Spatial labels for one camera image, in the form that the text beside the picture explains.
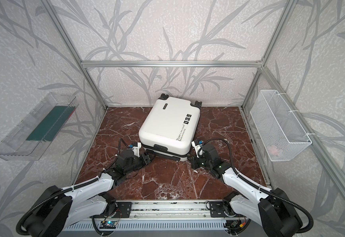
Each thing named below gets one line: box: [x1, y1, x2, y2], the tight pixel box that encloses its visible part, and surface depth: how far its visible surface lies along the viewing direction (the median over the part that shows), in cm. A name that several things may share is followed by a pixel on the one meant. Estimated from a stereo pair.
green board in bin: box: [26, 105, 76, 142], surface depth 69 cm
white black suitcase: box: [138, 93, 203, 162], surface depth 85 cm
